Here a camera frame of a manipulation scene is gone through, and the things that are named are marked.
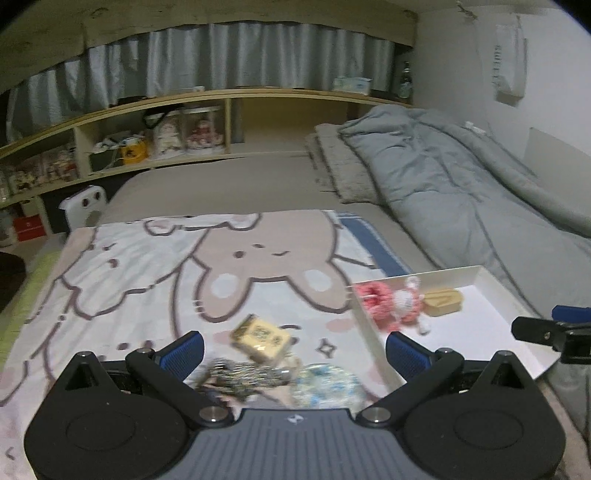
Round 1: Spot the wooden curtain board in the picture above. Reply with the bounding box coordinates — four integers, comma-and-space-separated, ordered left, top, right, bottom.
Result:
0, 0, 420, 95

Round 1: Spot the grey duvet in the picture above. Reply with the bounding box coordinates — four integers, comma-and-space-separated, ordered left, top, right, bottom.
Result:
338, 104, 591, 407

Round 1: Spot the white appliance with two holes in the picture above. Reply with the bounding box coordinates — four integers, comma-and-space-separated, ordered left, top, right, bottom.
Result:
59, 185, 109, 232

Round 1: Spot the red box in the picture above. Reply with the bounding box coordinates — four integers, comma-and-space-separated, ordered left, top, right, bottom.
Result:
13, 215, 49, 243

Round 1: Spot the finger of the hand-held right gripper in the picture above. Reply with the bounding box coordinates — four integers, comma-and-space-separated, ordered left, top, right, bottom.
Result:
551, 305, 591, 325
511, 316, 591, 366

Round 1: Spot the printed bunny blanket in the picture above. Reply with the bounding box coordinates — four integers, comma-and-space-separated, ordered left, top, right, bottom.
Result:
0, 210, 416, 467

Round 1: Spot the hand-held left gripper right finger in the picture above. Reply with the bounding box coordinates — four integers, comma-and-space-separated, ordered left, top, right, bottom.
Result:
359, 331, 540, 427

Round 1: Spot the pink and white crochet doll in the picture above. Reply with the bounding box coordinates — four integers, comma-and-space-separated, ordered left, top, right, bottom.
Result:
390, 276, 435, 336

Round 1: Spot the wooden bedside shelf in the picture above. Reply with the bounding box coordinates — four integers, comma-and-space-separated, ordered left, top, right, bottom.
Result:
0, 88, 414, 236

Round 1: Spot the grey speckled pillow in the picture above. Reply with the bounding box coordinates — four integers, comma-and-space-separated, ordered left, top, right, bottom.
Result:
305, 124, 384, 205

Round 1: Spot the row of boxed figures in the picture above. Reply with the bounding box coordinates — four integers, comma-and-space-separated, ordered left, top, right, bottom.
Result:
0, 147, 78, 195

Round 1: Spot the beige bed mattress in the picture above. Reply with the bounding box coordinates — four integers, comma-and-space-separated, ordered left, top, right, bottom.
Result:
28, 154, 444, 287

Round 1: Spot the clear doll display box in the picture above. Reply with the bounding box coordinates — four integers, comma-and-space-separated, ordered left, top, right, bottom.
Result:
184, 106, 227, 153
150, 110, 186, 157

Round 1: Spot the white shallow tray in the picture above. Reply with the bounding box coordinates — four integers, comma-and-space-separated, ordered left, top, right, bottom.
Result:
346, 264, 567, 398

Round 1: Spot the pink crochet scrunchie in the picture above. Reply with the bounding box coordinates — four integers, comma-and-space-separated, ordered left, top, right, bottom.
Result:
353, 281, 394, 329

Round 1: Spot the black box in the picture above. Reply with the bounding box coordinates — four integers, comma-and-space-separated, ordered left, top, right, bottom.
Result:
88, 151, 122, 174

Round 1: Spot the braided hair tie with pearl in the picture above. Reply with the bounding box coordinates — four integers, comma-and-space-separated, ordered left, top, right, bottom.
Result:
198, 360, 293, 401

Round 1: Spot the tissue box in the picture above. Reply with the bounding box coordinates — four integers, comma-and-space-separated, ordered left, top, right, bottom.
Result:
332, 75, 374, 94

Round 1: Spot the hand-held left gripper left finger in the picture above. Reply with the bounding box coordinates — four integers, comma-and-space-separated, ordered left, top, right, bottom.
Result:
56, 331, 234, 428

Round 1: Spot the yellow tissue pack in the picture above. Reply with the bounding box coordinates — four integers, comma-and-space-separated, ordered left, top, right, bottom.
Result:
229, 314, 293, 363

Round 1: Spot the glass bottle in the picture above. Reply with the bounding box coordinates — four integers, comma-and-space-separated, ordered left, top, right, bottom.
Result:
398, 61, 413, 100

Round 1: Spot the grey curtain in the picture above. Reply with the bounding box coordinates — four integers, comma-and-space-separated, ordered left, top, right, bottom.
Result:
7, 22, 398, 139

